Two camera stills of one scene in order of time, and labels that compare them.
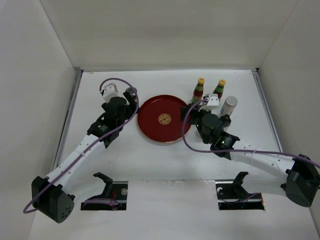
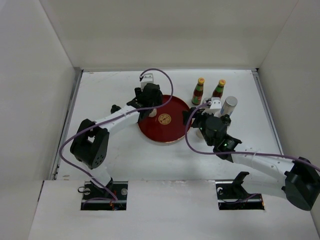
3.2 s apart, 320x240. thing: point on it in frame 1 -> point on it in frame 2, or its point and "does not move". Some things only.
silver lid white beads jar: x=229 y=105 does not move
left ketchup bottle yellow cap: x=198 y=93 does not move
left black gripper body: x=129 y=110 -> x=139 y=92
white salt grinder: x=130 y=90 -> x=153 y=113
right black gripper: x=195 y=114 does not move
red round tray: x=159 y=118 does not move
